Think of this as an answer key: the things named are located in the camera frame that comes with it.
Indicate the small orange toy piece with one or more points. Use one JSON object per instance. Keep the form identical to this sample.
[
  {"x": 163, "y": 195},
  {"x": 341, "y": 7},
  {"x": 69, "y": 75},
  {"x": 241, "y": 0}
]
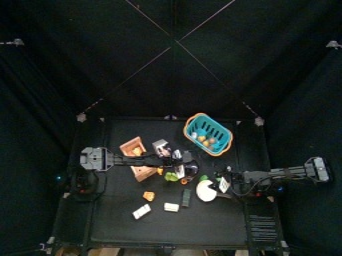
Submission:
[{"x": 161, "y": 171}]

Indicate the white toy egg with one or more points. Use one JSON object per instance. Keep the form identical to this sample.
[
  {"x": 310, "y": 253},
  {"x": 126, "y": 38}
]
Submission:
[{"x": 194, "y": 135}]

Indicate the grey frame corner bracket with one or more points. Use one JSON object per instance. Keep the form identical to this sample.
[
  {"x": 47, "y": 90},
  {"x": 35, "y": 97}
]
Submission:
[
  {"x": 81, "y": 117},
  {"x": 260, "y": 121},
  {"x": 333, "y": 44},
  {"x": 16, "y": 42}
]

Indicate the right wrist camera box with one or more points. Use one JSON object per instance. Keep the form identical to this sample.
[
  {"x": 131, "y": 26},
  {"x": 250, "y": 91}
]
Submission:
[{"x": 237, "y": 176}]

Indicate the white text sticker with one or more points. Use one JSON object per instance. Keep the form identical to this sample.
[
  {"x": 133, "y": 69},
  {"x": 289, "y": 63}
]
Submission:
[{"x": 262, "y": 230}]

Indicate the white toy block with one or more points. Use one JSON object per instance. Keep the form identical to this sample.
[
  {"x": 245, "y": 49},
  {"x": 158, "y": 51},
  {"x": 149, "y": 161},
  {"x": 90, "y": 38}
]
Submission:
[
  {"x": 137, "y": 214},
  {"x": 146, "y": 209}
]

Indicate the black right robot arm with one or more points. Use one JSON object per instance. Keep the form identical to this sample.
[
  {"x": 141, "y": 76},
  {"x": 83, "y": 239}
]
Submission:
[{"x": 285, "y": 173}]

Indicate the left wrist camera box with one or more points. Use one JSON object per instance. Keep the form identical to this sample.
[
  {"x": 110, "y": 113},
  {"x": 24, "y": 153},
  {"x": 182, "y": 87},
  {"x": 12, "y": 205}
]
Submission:
[{"x": 187, "y": 156}]

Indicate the green toy leaf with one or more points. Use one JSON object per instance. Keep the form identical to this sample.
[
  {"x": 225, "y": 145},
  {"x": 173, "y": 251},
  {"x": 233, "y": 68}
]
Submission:
[{"x": 203, "y": 178}]

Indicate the brown toy egg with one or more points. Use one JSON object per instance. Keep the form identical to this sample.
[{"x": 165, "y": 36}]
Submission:
[{"x": 213, "y": 140}]

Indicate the grey toy egg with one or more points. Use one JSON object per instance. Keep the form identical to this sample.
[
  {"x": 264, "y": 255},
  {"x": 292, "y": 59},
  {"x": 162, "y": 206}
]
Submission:
[{"x": 211, "y": 147}]

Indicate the teal basket with orange rim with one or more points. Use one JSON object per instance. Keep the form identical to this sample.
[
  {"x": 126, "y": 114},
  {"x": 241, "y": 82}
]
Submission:
[{"x": 207, "y": 134}]

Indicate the green toy vegetable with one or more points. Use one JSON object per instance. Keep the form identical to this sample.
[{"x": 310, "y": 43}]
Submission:
[{"x": 171, "y": 176}]

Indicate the white block with yellow top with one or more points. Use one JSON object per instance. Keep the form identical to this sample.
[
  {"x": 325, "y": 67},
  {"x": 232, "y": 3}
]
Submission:
[{"x": 171, "y": 207}]

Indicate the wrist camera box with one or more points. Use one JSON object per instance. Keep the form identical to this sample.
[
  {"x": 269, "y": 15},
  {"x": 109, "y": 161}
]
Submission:
[
  {"x": 237, "y": 176},
  {"x": 187, "y": 156}
]

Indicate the yellow toy bell pepper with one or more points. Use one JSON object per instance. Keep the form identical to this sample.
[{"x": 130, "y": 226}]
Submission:
[{"x": 149, "y": 196}]

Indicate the yellow toy egg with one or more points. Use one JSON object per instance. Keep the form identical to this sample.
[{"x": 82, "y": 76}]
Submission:
[{"x": 202, "y": 138}]

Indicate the wooden toy tool box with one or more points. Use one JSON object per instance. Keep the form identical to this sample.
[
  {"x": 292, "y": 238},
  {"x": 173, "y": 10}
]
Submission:
[{"x": 143, "y": 173}]

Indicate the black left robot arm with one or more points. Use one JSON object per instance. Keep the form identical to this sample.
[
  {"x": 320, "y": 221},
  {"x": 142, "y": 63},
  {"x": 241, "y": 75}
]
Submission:
[{"x": 134, "y": 161}]

